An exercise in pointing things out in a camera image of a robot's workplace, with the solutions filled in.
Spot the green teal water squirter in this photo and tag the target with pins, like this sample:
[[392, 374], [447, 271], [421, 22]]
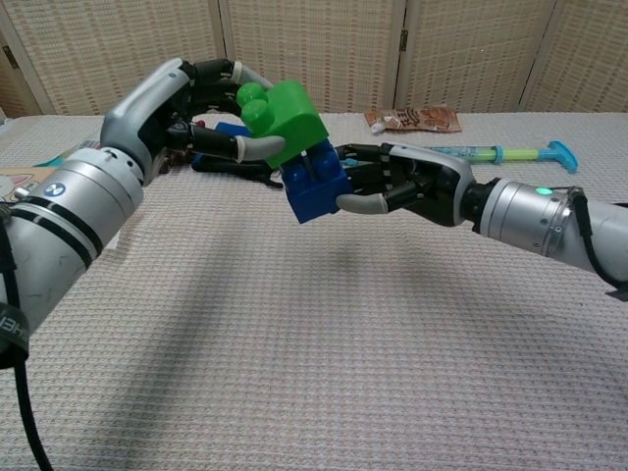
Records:
[[515, 154]]

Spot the green toy brick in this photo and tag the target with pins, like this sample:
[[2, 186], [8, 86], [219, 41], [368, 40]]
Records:
[[289, 122]]

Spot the woven folding screen panel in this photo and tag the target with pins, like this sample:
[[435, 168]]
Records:
[[471, 54], [589, 54], [314, 44], [15, 93], [122, 54]]

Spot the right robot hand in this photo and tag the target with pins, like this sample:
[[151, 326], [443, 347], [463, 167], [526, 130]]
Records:
[[432, 181]]

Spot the metal screen hinge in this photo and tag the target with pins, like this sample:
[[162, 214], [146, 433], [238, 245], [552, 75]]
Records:
[[7, 56], [404, 39]]

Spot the orange cat tissue pack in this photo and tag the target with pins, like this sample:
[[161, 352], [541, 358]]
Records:
[[15, 184]]

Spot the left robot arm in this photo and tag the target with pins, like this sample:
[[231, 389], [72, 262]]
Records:
[[64, 230]]

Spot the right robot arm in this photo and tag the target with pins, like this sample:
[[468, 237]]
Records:
[[520, 216]]

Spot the dark red grape bunch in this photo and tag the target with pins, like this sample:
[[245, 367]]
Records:
[[179, 158]]

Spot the blue building block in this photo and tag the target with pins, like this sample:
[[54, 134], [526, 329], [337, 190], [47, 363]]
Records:
[[314, 196]]

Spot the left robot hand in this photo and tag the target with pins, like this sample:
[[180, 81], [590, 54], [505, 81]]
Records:
[[132, 113]]

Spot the beige woven tablecloth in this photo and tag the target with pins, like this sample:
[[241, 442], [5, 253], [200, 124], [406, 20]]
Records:
[[294, 343]]

